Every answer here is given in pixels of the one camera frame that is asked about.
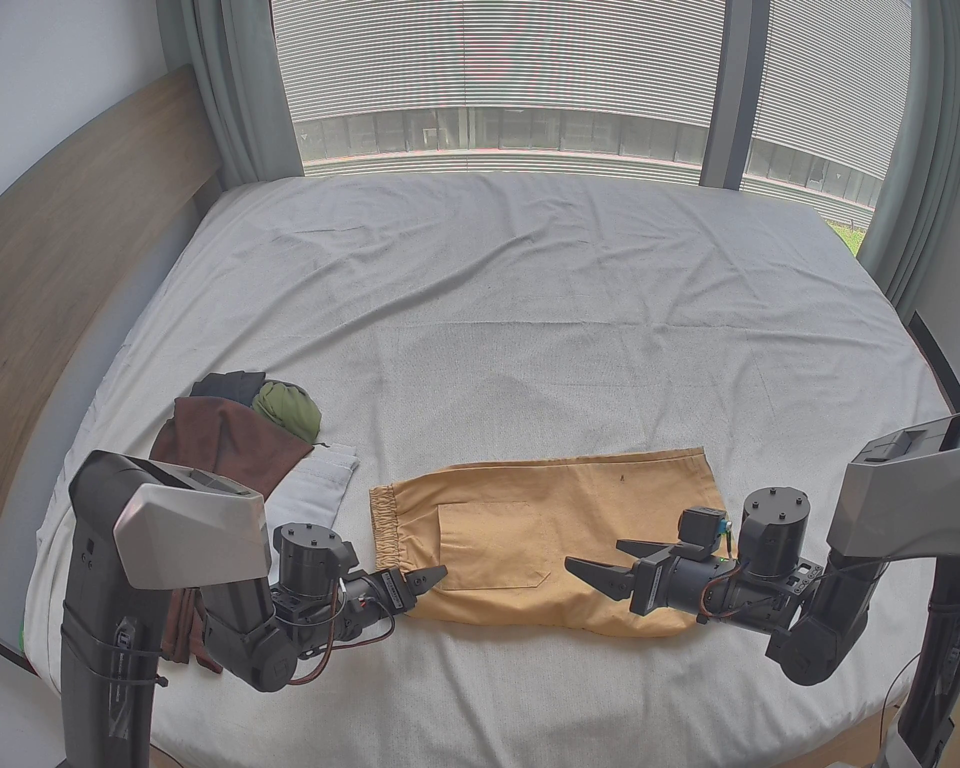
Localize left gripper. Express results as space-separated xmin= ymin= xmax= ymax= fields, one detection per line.
xmin=339 ymin=564 xmax=450 ymax=630

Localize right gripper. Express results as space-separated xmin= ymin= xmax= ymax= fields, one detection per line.
xmin=564 ymin=537 xmax=751 ymax=625

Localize tan shorts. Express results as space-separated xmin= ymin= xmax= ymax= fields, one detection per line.
xmin=369 ymin=446 xmax=729 ymax=639

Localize bed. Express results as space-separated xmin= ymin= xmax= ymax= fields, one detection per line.
xmin=0 ymin=63 xmax=960 ymax=768

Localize white garment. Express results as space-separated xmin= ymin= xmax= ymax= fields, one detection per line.
xmin=262 ymin=442 xmax=360 ymax=556

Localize green garment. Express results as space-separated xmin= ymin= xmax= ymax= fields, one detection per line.
xmin=251 ymin=378 xmax=324 ymax=444

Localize brown garment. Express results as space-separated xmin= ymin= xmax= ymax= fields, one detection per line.
xmin=148 ymin=396 xmax=315 ymax=676

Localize black garment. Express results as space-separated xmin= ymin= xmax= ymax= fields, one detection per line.
xmin=187 ymin=369 xmax=267 ymax=402

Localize window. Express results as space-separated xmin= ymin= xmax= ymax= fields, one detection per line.
xmin=270 ymin=0 xmax=912 ymax=234

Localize grey-green curtain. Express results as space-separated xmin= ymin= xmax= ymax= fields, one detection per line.
xmin=156 ymin=0 xmax=305 ymax=189
xmin=855 ymin=0 xmax=960 ymax=324

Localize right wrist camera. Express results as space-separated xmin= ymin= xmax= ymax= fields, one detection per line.
xmin=677 ymin=507 xmax=732 ymax=562

